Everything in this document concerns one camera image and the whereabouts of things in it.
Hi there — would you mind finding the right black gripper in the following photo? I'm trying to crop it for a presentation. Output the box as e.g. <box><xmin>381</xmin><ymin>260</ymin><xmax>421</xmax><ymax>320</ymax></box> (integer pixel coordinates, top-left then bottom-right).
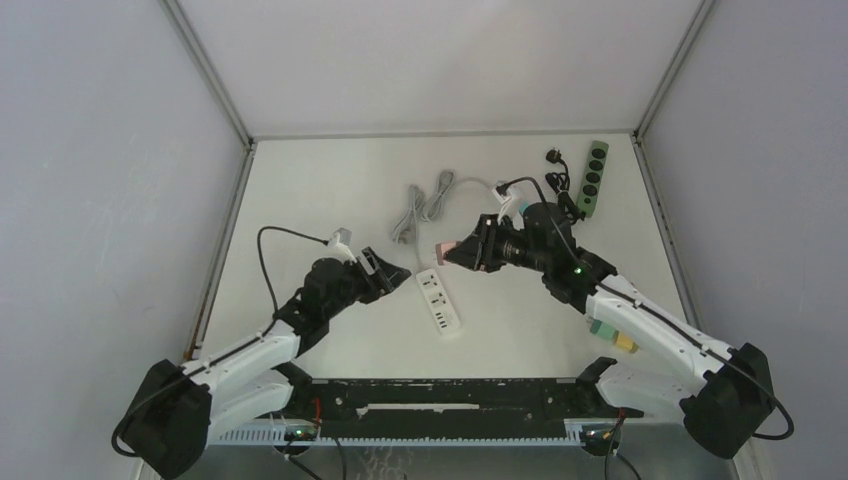
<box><xmin>445</xmin><ymin>214</ymin><xmax>550</xmax><ymax>274</ymax></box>

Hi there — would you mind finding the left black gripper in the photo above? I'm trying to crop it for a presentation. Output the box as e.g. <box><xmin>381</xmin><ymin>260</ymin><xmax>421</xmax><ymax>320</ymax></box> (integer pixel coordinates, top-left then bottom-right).
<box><xmin>323</xmin><ymin>247</ymin><xmax>409</xmax><ymax>320</ymax></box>

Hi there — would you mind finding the white power strip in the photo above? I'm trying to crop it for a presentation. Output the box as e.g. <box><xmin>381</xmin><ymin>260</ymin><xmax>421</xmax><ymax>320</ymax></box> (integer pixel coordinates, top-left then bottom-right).
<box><xmin>491</xmin><ymin>186</ymin><xmax>509</xmax><ymax>204</ymax></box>
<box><xmin>415</xmin><ymin>269</ymin><xmax>461</xmax><ymax>337</ymax></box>

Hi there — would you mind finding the green power strip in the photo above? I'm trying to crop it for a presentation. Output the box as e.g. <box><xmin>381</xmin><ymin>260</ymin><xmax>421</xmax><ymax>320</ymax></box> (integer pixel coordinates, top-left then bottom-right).
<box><xmin>576</xmin><ymin>140</ymin><xmax>609</xmax><ymax>218</ymax></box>

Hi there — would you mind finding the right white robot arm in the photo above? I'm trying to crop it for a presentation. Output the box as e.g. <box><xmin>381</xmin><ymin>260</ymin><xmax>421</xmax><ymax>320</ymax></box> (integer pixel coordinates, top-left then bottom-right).
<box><xmin>436</xmin><ymin>202</ymin><xmax>795</xmax><ymax>459</ymax></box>

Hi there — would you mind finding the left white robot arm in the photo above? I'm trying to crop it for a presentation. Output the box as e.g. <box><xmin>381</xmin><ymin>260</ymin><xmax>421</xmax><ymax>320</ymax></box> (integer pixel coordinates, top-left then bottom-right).
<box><xmin>111</xmin><ymin>248</ymin><xmax>412</xmax><ymax>479</ymax></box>

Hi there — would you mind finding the green plug adapter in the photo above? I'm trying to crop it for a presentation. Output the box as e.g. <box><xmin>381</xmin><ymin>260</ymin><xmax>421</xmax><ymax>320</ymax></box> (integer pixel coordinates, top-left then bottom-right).
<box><xmin>589</xmin><ymin>319</ymin><xmax>618</xmax><ymax>342</ymax></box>

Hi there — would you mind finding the yellow plug adapter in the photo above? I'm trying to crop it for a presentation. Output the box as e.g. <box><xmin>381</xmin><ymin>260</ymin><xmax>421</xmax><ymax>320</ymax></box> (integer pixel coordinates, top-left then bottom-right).
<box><xmin>613</xmin><ymin>332</ymin><xmax>640</xmax><ymax>354</ymax></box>

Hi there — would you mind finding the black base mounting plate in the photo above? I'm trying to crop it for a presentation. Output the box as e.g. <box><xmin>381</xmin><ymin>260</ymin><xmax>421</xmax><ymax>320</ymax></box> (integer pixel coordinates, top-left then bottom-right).
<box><xmin>282</xmin><ymin>378</ymin><xmax>643</xmax><ymax>431</ymax></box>

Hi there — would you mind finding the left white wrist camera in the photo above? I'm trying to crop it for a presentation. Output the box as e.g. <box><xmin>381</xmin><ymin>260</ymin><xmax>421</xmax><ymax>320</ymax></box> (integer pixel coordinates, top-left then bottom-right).
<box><xmin>326</xmin><ymin>227</ymin><xmax>357</xmax><ymax>262</ymax></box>

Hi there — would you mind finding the black coiled power cord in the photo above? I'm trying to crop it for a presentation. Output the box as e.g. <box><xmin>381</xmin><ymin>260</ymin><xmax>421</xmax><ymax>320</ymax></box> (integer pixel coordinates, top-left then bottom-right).
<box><xmin>544</xmin><ymin>148</ymin><xmax>587</xmax><ymax>223</ymax></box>

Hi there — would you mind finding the left black camera cable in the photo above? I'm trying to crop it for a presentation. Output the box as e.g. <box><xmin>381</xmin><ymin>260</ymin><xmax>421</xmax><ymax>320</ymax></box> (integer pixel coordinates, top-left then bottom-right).
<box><xmin>111</xmin><ymin>226</ymin><xmax>333</xmax><ymax>460</ymax></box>

